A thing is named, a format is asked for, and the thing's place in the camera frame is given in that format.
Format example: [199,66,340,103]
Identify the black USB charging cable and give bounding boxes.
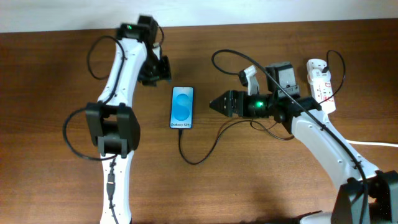
[177,49,346,166]

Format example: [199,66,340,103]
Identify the blue smartphone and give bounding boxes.
[170,86,194,129]

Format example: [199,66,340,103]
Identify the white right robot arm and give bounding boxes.
[210,62,397,223]

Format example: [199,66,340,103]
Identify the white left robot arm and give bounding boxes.
[85,16,172,223]

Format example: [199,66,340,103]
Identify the white USB charger adapter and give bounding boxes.
[307,58,331,85]

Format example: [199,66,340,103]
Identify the white power strip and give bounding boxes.
[309,81,336,114]

